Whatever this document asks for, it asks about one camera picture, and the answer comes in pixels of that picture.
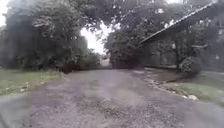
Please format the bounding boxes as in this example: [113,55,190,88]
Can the building with sloped roof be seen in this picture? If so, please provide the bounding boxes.
[139,1,224,73]

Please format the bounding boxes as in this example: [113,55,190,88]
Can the grass verge with stones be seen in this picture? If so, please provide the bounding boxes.
[143,67,224,108]

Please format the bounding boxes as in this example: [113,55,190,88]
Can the round green bush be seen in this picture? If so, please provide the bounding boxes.
[179,55,203,77]

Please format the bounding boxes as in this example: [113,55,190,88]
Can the large dense trees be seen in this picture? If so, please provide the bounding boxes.
[0,0,103,74]

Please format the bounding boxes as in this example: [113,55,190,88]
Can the grey gravel road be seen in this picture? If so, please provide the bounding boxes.
[0,59,224,128]

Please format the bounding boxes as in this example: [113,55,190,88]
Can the trees with dark foliage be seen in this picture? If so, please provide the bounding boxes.
[94,0,224,70]

